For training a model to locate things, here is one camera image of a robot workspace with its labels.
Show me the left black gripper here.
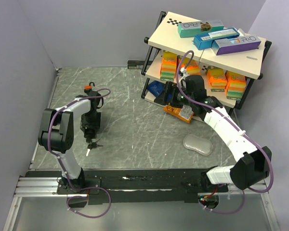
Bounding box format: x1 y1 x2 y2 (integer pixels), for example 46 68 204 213
80 111 101 132

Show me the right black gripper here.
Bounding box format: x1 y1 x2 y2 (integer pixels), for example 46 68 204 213
154 81 195 109

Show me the black key bunch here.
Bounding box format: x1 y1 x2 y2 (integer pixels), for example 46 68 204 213
86 139 103 156

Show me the orange padlock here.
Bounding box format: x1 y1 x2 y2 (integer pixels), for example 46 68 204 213
84 82 95 94

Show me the black padlock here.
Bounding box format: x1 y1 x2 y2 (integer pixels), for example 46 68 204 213
86 137 94 143

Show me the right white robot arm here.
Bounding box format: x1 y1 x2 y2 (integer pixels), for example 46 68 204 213
148 75 273 192

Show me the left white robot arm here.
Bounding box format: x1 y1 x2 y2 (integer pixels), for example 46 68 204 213
38 88 105 193

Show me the blue chips bag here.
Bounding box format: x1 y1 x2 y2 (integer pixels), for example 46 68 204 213
147 80 165 97

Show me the orange Kettle chips bag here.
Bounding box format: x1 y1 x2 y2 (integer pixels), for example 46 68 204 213
163 105 194 123

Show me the sponge pack far left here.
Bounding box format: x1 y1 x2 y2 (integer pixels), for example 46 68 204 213
160 51 177 81

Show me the orange sponge pack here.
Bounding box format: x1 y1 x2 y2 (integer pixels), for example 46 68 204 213
177 55 200 75
206 66 228 92

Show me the black device behind shelf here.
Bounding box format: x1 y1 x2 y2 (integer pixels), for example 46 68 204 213
127 60 145 69

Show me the clear plastic pouch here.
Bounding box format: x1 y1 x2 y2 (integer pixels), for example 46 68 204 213
183 134 213 156

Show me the blue box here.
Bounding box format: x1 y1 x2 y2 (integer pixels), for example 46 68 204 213
193 27 240 50

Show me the three-tier shelf rack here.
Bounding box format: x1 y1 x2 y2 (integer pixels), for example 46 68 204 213
141 11 272 113

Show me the teal R+O box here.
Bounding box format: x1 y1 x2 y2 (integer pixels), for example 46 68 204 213
178 20 224 38

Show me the sponge pack far right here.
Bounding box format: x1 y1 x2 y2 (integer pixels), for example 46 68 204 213
225 71 247 100

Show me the purple R+O box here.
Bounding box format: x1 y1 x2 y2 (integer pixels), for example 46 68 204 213
211 35 261 55

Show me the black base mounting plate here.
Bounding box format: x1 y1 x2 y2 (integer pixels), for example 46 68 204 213
56 167 229 205

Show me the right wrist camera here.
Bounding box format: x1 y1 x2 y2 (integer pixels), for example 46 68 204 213
179 67 189 77

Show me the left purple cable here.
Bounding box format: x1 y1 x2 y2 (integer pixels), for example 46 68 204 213
47 88 111 193

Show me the purple cable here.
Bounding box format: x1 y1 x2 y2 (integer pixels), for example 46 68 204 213
47 88 111 193
175 50 275 215

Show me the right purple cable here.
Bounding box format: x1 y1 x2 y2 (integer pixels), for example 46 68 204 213
175 50 275 215

